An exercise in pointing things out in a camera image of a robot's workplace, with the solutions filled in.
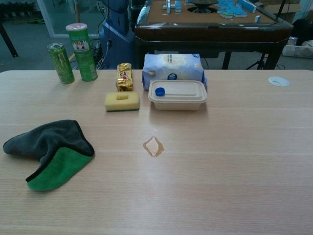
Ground grey and green microfiber cloth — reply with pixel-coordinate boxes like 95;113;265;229
2;119;95;192

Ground brown liquid spill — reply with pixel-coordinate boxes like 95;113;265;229
142;136;165;158

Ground beige lidded food container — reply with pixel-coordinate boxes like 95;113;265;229
148;79;208;111

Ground yellow sponge with green base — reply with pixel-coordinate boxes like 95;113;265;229
104;91;140;113

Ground gold foil snack packet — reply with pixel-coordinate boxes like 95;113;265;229
115;62;134;92

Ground light blue tissue pack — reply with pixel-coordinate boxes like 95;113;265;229
141;53;208;93

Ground blue machine stand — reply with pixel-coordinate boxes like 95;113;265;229
98;0;135;70

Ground green chips tube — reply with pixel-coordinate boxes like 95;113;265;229
65;23;99;82

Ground dark wooden mahjong table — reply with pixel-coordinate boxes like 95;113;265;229
134;0;294;71

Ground green energy drink can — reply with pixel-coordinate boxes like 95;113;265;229
47;43;75;85

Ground black bowl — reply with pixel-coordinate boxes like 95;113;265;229
187;0;220;13

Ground black tripod legs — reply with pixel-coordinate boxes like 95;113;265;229
245;52;268;71

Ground heap of blue mahjong tiles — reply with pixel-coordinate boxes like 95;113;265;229
216;0;257;20

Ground black table leg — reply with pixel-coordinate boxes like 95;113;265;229
0;23;19;59

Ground black bag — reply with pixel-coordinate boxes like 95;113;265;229
292;19;313;47

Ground cardboard box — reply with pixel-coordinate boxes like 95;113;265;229
259;0;301;14

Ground white round cable grommet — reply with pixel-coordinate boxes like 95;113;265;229
268;76;291;87

